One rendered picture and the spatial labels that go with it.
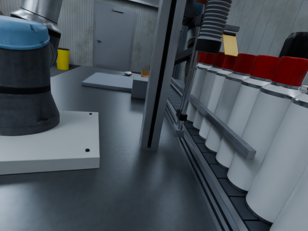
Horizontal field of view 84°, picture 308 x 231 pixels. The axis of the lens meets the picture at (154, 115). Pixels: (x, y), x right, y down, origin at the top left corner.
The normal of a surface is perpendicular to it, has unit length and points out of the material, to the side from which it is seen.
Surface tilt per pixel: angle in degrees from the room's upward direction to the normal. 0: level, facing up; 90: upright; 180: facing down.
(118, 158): 0
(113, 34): 90
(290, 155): 90
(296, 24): 90
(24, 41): 86
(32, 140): 3
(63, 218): 0
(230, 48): 48
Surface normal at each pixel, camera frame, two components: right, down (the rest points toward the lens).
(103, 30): 0.29, 0.39
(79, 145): 0.15, -0.94
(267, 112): -0.76, 0.12
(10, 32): 0.49, 0.31
